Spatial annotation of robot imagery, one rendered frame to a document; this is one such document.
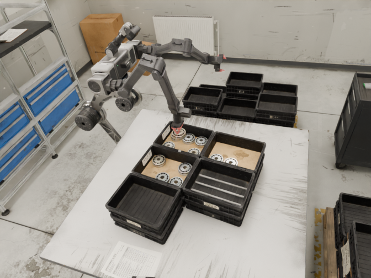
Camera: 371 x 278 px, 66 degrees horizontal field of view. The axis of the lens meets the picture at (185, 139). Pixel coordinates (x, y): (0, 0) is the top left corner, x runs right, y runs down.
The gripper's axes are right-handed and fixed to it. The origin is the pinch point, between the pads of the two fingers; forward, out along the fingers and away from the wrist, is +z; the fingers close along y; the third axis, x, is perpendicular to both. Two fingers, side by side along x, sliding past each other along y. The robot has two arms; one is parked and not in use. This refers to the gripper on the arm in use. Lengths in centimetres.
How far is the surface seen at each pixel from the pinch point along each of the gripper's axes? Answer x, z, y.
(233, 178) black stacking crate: -44, 21, -16
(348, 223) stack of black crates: -134, 73, 6
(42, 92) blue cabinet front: 186, 35, 60
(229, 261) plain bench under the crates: -53, 34, -68
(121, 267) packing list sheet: 9, 36, -89
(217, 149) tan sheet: -27.3, 21.2, 9.6
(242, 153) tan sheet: -46, 20, 9
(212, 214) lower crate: -36, 29, -42
